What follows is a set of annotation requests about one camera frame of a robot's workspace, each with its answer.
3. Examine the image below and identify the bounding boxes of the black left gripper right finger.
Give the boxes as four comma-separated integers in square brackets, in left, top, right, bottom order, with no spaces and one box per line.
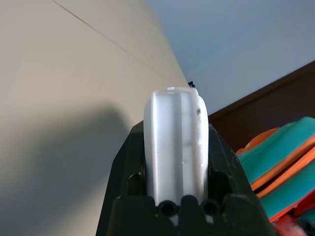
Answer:
[201,121,274,236]

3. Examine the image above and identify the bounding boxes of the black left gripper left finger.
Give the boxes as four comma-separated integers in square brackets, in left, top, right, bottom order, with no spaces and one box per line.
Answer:
[97,119,155,236]

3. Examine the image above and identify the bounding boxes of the white plastic pencil case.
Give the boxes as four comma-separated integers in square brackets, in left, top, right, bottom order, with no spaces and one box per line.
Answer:
[143,86,210,206]

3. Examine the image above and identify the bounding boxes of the orange and teal backpack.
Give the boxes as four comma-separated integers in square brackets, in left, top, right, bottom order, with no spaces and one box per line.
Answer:
[235,116,315,236]

